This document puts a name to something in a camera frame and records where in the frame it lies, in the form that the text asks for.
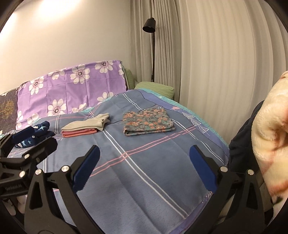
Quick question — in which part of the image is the black floor lamp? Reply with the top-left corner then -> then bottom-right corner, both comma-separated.
142,17 -> 156,82

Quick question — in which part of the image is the purple floral pillow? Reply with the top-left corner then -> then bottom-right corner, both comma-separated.
16,60 -> 126,130

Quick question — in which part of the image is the black bag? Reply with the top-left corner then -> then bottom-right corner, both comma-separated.
228,101 -> 273,211

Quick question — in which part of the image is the dark gold-tree pillow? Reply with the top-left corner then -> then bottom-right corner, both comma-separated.
0,88 -> 19,134

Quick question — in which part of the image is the cream fleece blanket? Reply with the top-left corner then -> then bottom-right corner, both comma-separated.
251,71 -> 287,204

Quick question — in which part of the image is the green pillow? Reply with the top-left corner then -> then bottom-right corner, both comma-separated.
124,69 -> 175,99

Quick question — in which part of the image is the teal floral patterned garment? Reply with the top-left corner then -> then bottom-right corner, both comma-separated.
123,107 -> 175,136

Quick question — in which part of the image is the beige pleated curtain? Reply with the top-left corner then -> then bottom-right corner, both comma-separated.
129,1 -> 287,142

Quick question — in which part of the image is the beige folded cloth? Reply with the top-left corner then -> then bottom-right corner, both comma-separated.
62,113 -> 110,132

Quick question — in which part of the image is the blue plaid bed sheet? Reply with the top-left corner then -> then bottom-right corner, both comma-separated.
6,88 -> 230,234

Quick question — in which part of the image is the navy star fleece garment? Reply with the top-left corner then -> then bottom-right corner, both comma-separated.
13,121 -> 55,148

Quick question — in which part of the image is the pink folded cloth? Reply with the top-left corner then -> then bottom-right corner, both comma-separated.
62,129 -> 97,138

